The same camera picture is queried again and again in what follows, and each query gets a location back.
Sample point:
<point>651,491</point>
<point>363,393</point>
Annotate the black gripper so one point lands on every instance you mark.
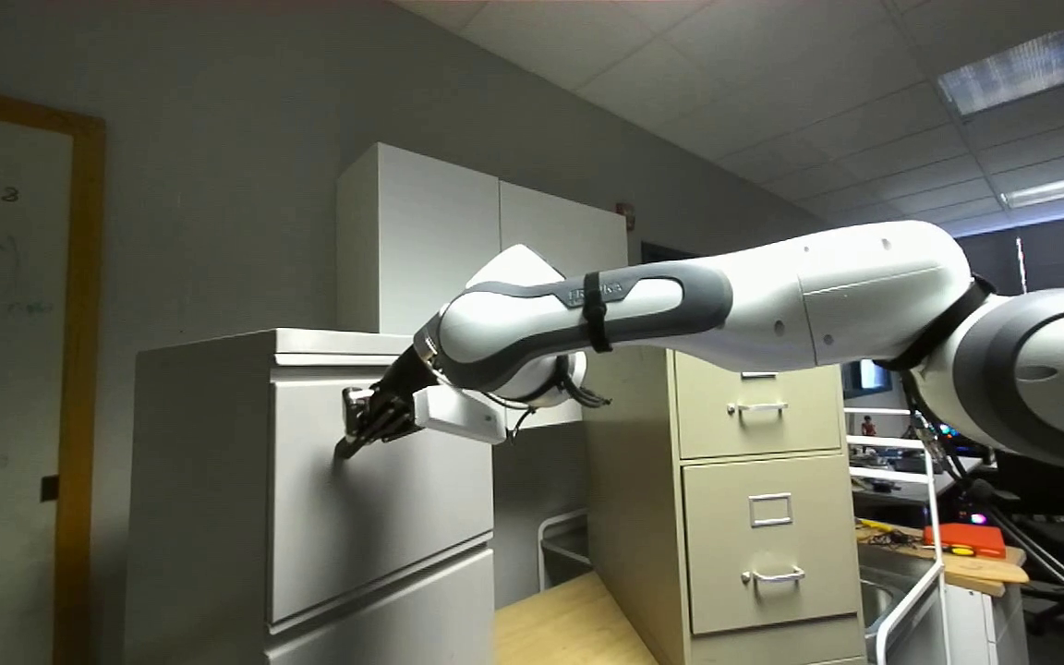
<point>404,393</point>

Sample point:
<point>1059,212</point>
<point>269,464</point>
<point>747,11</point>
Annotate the gray file cabinet drawer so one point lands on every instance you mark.
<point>408,621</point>
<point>384,517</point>

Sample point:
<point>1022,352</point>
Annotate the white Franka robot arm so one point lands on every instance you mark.
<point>830,299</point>

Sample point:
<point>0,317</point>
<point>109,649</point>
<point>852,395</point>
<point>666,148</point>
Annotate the gray metal file cabinet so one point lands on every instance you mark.
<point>194,491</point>

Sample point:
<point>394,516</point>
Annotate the beige metal file cabinet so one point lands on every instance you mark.
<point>628,517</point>

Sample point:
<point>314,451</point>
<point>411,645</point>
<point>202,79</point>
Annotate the beige drawer with label holder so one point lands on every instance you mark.
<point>729,554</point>

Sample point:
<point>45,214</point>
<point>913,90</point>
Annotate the beige drawer with note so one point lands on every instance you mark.
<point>801,413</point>

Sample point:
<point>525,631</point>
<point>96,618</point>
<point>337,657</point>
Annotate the metal label holder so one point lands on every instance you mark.
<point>771,512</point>

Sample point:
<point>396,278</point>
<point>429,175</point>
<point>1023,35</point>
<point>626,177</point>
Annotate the orange red power tool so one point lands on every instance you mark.
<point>964,540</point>

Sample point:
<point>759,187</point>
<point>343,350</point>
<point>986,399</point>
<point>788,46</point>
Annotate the wooden work table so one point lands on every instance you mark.
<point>976,570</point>

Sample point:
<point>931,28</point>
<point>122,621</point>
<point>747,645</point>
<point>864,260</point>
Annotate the narrow ceiling light strip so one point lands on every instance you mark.
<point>1062,187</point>

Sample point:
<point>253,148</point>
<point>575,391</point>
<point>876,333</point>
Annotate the large ceiling light panel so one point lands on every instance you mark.
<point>1030,60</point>

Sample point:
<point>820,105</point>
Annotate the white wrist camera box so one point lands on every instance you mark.
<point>464,414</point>

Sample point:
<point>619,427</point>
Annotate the whiteboard with wooden frame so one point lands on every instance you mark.
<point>0,370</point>

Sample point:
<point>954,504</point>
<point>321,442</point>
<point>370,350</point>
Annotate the white metal pipe frame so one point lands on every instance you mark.
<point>913,591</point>

